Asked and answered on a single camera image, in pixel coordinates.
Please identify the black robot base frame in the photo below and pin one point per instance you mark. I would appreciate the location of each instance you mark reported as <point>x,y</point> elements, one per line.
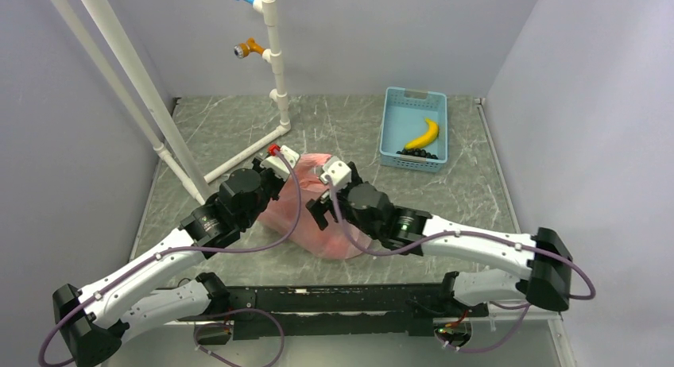
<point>415,309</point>

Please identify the yellow fake banana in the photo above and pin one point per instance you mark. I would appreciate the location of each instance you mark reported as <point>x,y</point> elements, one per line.
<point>430,135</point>

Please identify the dark fake grape bunch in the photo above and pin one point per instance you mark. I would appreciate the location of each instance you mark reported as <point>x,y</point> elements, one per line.
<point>418,154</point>

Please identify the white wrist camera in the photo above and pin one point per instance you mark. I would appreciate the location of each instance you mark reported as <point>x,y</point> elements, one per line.
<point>336,172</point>
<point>281,160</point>

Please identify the white diagonal support pole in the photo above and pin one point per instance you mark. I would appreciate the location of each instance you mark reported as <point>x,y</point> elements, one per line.
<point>172,149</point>

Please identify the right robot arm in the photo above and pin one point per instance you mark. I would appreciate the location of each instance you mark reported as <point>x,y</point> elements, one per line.
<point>535,268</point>

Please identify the light blue plastic basket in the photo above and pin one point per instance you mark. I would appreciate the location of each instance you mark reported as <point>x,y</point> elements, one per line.
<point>406,117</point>

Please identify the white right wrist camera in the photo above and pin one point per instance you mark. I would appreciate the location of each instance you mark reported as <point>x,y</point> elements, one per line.
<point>336,172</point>

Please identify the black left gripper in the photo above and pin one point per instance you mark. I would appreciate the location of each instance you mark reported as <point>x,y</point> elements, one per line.
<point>256,162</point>

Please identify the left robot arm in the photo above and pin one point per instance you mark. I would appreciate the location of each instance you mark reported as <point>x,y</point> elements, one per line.
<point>96,320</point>

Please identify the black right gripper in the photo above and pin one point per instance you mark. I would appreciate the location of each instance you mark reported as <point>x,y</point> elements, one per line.
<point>319,207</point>

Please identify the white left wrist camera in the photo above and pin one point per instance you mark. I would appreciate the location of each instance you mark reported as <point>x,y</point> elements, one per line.
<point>281,160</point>

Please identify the orange hook on pipe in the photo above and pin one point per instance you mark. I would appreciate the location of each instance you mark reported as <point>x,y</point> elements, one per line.
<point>244,49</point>

